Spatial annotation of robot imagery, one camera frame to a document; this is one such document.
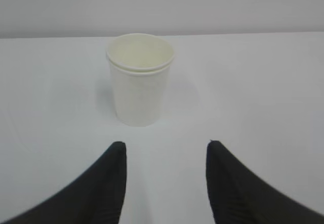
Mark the white paper cup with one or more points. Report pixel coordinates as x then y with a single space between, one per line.
139 66

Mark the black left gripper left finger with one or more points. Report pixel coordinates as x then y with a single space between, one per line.
96 196

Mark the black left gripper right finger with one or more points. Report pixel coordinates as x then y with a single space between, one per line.
237 195

